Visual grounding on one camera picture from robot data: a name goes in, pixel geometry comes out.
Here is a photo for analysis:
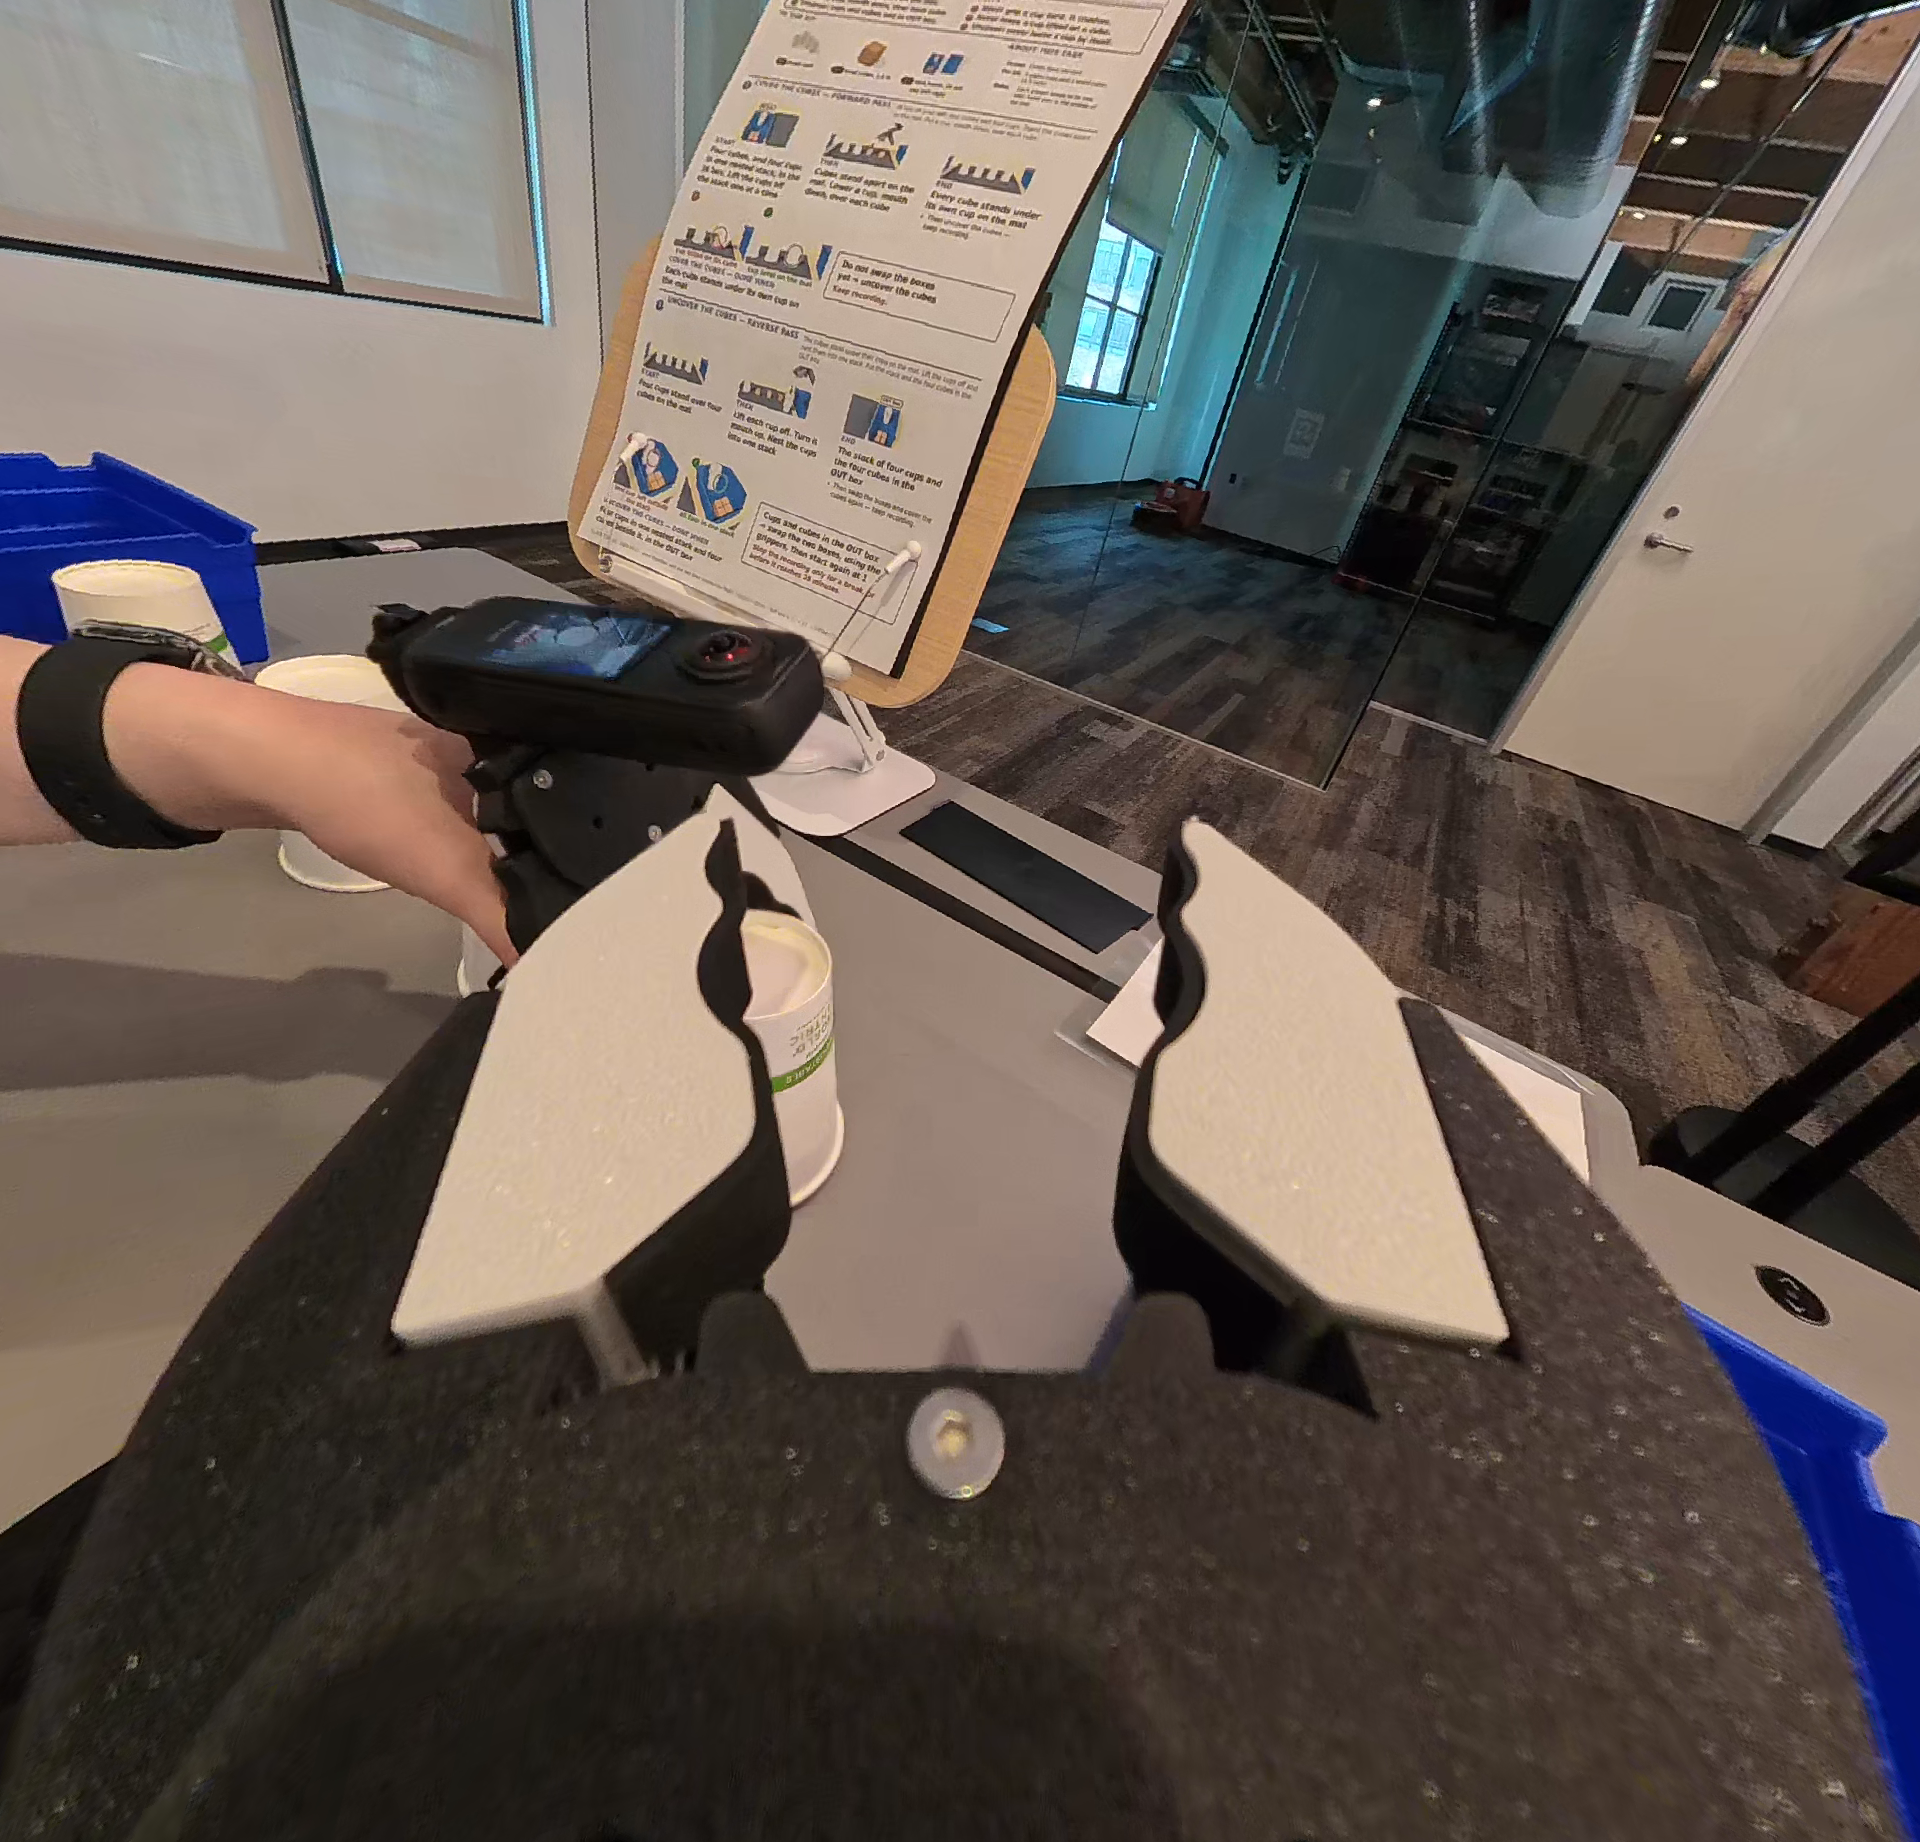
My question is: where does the white door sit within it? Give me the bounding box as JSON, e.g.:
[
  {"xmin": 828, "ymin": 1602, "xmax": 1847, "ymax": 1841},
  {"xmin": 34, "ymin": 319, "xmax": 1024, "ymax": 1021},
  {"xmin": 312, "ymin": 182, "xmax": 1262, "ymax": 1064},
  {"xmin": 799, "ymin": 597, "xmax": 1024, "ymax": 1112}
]
[{"xmin": 1499, "ymin": 119, "xmax": 1920, "ymax": 841}]

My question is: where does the printed instruction sheet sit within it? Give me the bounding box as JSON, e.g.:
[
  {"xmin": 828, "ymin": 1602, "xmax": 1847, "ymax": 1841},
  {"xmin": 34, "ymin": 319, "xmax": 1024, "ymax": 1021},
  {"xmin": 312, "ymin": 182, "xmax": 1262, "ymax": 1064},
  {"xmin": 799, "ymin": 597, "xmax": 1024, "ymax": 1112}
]
[{"xmin": 577, "ymin": 0, "xmax": 1223, "ymax": 682}]

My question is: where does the black round floor object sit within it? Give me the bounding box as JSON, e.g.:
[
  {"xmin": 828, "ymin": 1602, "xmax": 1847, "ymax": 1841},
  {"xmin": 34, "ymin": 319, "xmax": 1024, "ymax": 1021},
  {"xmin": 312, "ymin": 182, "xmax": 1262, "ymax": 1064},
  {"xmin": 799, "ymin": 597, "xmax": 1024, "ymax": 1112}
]
[{"xmin": 1647, "ymin": 972, "xmax": 1920, "ymax": 1232}]

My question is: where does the framed wall window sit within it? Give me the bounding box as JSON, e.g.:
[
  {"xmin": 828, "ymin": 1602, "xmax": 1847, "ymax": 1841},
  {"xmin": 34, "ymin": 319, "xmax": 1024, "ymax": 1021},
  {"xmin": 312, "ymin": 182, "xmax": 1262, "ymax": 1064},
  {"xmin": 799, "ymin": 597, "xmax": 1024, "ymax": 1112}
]
[{"xmin": 0, "ymin": 0, "xmax": 548, "ymax": 326}]

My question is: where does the paper sheet in plastic sleeve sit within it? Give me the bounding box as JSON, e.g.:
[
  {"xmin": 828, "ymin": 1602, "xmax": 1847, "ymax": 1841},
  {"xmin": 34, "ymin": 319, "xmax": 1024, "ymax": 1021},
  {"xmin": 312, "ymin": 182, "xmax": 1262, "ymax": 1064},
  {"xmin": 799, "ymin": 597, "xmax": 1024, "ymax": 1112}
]
[{"xmin": 1057, "ymin": 942, "xmax": 1594, "ymax": 1186}]

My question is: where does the brown blurred object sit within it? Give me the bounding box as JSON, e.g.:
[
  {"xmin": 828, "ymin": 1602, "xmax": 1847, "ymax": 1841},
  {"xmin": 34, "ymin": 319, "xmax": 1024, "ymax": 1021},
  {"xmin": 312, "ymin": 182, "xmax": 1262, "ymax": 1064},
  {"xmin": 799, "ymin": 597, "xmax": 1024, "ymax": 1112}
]
[{"xmin": 1784, "ymin": 882, "xmax": 1920, "ymax": 1020}]

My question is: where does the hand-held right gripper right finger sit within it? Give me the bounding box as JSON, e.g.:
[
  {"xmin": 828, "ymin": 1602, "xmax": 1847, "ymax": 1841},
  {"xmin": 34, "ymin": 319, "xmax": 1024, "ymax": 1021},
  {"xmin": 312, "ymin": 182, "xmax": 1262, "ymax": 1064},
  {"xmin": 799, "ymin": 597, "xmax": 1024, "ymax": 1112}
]
[{"xmin": 1116, "ymin": 817, "xmax": 1514, "ymax": 1385}]

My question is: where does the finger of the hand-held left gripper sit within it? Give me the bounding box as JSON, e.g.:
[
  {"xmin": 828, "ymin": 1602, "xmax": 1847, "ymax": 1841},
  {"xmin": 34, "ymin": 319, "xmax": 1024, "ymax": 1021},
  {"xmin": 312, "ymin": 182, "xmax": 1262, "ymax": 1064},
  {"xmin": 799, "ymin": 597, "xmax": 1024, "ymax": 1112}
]
[{"xmin": 712, "ymin": 782, "xmax": 822, "ymax": 931}]

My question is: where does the blue plastic bin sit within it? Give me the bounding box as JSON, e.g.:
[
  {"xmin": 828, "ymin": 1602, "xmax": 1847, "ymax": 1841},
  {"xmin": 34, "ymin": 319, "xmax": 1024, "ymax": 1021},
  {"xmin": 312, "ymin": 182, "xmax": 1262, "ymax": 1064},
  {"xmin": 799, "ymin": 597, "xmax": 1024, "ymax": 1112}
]
[
  {"xmin": 0, "ymin": 451, "xmax": 272, "ymax": 667},
  {"xmin": 1087, "ymin": 1278, "xmax": 1920, "ymax": 1800}
]

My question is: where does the person's left hand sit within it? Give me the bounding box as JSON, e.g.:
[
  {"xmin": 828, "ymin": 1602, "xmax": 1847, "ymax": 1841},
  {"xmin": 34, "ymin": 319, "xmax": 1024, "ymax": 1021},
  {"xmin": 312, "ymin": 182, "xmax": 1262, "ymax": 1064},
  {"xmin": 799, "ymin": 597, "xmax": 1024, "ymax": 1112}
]
[{"xmin": 223, "ymin": 668, "xmax": 522, "ymax": 966}]

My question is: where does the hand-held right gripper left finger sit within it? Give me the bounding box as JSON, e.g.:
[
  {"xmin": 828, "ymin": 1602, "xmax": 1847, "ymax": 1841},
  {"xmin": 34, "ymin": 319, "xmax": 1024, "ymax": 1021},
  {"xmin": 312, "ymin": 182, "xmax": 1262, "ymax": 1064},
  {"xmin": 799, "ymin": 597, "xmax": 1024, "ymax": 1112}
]
[{"xmin": 390, "ymin": 823, "xmax": 794, "ymax": 1390}]

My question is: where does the black desk cable slot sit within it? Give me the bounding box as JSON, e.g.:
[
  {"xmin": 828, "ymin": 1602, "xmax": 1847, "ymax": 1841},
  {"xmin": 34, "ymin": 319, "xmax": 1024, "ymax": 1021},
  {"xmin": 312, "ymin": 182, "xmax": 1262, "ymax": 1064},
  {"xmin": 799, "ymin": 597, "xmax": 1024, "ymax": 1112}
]
[{"xmin": 898, "ymin": 799, "xmax": 1157, "ymax": 956}]

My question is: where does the black wristband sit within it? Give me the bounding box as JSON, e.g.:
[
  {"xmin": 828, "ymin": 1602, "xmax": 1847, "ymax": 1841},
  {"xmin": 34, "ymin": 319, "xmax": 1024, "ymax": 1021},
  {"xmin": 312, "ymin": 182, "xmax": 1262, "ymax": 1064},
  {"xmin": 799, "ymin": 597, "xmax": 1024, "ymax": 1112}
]
[{"xmin": 16, "ymin": 623, "xmax": 255, "ymax": 851}]

